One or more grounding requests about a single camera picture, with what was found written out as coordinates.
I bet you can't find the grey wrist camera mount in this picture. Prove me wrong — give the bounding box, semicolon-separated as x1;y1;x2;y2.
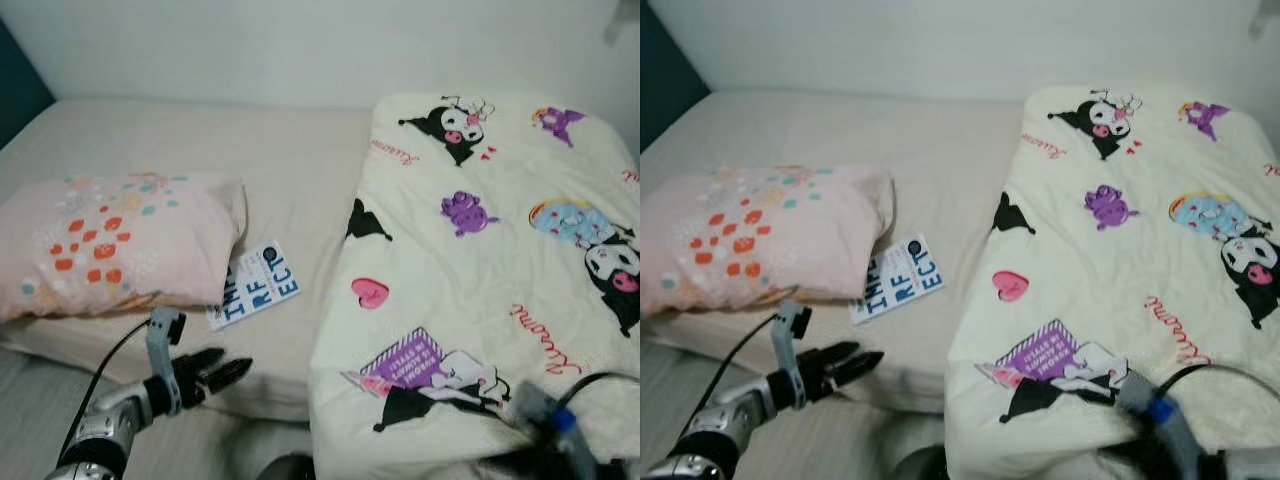
772;300;813;409
146;308;187;416
510;380;583;456
1118;372;1201;471

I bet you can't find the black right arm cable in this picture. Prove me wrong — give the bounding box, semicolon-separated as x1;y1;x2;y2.
1158;363;1280;411
555;372;641;421

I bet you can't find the cream cartoon print quilt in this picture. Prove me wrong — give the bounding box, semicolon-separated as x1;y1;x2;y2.
308;92;641;480
945;85;1280;480

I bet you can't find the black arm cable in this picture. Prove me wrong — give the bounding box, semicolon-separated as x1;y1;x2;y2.
60;318;153;461
1158;363;1280;411
555;372;641;421
678;312;781;446

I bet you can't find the white book with blue letters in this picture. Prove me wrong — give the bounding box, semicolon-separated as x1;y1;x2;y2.
207;239;301;331
850;234;945;326

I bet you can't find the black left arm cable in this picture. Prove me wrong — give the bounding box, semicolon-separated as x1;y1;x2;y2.
60;318;153;461
678;312;781;446

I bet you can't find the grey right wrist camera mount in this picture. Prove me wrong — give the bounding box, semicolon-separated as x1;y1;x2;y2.
510;380;583;456
1118;372;1201;471

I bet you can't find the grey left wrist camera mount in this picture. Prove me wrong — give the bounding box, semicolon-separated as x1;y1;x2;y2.
772;300;813;409
146;308;187;416

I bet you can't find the dark teal upholstered headboard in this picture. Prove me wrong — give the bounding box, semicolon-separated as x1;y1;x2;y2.
640;5;707;153
0;20;56;151

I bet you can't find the pink pillow with dot print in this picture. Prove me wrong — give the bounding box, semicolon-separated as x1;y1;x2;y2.
640;165;894;319
0;172;248;323

